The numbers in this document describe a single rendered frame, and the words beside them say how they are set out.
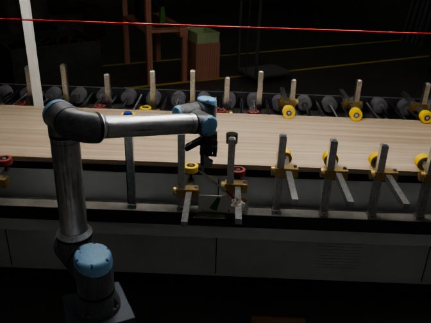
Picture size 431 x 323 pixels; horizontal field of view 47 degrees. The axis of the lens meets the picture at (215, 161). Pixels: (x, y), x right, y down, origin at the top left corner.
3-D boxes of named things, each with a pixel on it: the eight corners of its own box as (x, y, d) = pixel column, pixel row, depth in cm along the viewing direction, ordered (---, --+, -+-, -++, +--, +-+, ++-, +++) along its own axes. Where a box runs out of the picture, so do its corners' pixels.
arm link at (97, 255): (86, 306, 193) (82, 270, 186) (68, 282, 205) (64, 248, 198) (121, 290, 202) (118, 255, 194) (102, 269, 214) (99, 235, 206)
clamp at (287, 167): (297, 178, 248) (299, 170, 246) (270, 177, 248) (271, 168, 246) (296, 173, 253) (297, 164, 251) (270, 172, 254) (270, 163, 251)
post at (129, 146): (136, 208, 259) (132, 129, 240) (126, 208, 259) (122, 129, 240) (137, 204, 263) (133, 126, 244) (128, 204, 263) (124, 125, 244)
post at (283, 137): (279, 219, 260) (287, 135, 239) (272, 218, 260) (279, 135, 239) (278, 215, 263) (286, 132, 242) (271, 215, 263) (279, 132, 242)
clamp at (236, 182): (247, 193, 253) (247, 184, 251) (220, 192, 253) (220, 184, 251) (246, 188, 258) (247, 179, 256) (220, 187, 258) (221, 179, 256)
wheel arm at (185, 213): (187, 228, 230) (187, 220, 228) (180, 228, 230) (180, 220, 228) (194, 184, 269) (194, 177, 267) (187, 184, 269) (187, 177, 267)
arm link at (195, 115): (69, 117, 166) (222, 113, 209) (55, 107, 175) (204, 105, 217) (67, 150, 170) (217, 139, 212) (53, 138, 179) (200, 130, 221)
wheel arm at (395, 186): (409, 209, 222) (411, 202, 220) (401, 209, 222) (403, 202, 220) (379, 161, 267) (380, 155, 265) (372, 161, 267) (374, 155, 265)
